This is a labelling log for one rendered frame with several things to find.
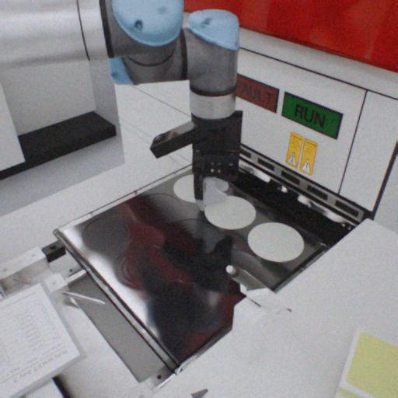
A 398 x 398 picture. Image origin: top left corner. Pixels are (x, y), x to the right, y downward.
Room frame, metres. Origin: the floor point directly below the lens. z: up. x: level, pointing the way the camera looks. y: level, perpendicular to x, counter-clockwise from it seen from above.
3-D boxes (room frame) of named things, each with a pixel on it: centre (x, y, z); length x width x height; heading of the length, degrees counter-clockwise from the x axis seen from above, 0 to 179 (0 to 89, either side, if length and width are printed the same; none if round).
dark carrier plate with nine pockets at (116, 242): (0.53, 0.01, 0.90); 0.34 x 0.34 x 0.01; 41
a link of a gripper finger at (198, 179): (0.59, 0.00, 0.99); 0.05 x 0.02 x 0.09; 172
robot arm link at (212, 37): (0.60, -0.02, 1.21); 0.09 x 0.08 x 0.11; 100
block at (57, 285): (0.40, 0.25, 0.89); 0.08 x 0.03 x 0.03; 131
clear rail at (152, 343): (0.41, 0.15, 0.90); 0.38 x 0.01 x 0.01; 41
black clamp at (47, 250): (0.50, 0.26, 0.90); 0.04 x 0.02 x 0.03; 131
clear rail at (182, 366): (0.39, -0.11, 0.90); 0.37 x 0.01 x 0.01; 131
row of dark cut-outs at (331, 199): (0.68, -0.14, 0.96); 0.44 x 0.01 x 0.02; 41
